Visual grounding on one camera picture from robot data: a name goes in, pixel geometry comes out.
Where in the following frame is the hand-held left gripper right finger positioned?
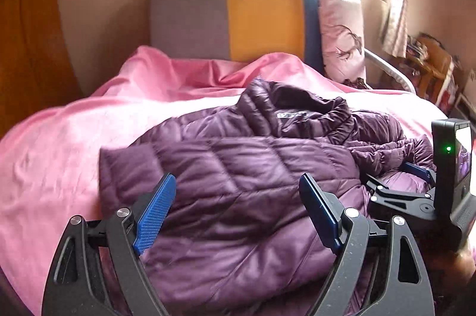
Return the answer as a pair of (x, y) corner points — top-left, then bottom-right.
(298, 173), (436, 316)

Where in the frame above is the grey yellow blue headboard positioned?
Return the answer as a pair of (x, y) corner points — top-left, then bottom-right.
(147, 0), (354, 73)

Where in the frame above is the brown wooden wardrobe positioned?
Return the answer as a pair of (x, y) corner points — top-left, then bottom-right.
(0, 0), (80, 138)

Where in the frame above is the pink printed pillow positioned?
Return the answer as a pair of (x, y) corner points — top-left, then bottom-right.
(316, 0), (372, 90)

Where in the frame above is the wooden desk shelf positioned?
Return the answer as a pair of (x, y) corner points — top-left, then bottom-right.
(405, 34), (462, 109)

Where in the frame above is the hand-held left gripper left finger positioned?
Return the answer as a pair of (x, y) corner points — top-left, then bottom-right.
(42, 174), (177, 316)

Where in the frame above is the purple quilted down jacket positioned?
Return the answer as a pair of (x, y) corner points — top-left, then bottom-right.
(98, 77), (437, 315)

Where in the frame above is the white bed rail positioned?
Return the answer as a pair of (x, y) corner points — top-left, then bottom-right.
(362, 48), (417, 94)

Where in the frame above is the pink blanket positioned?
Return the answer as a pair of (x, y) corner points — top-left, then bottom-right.
(0, 45), (450, 316)

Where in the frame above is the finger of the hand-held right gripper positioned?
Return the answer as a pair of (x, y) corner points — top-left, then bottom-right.
(403, 161), (437, 191)
(364, 175), (437, 222)

